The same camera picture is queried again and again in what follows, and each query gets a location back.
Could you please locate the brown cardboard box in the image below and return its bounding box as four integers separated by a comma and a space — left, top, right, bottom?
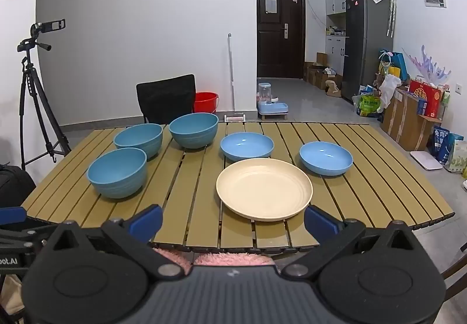
303, 61, 318, 85
314, 52, 344, 91

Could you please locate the grey refrigerator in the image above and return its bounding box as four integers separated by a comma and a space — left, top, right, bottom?
341, 0, 395, 103

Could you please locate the white bathroom scale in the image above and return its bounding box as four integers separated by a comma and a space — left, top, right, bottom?
410, 150, 444, 171

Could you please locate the small black camera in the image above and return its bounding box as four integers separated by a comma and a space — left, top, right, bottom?
30, 19, 67, 36

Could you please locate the white base cabinet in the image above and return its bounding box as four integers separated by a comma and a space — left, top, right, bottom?
325, 36, 347, 77

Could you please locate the black backpack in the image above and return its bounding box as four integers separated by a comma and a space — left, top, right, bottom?
0, 164, 37, 209

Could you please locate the dark wooden chair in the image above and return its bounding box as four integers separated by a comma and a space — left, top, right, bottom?
441, 240, 467, 307

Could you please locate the blue pet food bag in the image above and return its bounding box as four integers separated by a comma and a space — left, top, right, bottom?
432, 126, 457, 165

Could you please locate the white handled mop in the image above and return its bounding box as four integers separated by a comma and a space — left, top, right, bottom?
224, 33, 246, 123

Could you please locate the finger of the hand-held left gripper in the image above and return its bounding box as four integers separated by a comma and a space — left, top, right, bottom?
0, 206, 55, 237

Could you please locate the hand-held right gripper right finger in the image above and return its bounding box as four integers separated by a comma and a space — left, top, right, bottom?
283, 205, 424, 283

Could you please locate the deep blue bowl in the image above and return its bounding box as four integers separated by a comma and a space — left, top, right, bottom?
87, 148, 147, 199
114, 123, 163, 159
169, 113, 219, 150

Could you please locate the dark brown door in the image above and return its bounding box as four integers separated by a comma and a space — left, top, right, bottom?
256, 0, 306, 80

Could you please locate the large taped cardboard box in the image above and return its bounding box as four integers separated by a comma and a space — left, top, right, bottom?
380, 86, 443, 152

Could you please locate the green white bag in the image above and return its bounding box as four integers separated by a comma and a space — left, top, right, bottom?
448, 139, 467, 174

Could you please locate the black folding chair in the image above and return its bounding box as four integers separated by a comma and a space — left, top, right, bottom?
136, 74, 197, 125

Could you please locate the red plastic bucket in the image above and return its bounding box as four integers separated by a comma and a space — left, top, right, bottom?
193, 92, 219, 115

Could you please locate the blue pet water feeder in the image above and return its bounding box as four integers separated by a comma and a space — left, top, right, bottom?
257, 83, 289, 121

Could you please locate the green plastic bag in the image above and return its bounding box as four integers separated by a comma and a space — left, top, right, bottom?
357, 94, 382, 117

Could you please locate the pink fuzzy cloth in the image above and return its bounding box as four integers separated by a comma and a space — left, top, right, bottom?
152, 247, 275, 271

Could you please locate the blue gift bag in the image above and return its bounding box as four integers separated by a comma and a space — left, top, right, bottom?
379, 50, 410, 81

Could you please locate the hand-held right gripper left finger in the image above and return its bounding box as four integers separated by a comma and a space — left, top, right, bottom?
44, 204, 186, 283

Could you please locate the purple coral decoration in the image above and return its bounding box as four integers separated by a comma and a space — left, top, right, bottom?
406, 45, 452, 87

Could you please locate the red gift box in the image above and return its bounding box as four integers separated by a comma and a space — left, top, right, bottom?
408, 79, 445, 118

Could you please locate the white plastic bag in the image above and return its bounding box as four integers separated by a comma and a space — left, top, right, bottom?
379, 73, 402, 113

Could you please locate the black tripod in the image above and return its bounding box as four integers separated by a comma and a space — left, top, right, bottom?
17, 32, 72, 169

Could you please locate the cream round plate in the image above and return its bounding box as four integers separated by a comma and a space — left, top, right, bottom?
216, 158, 313, 220

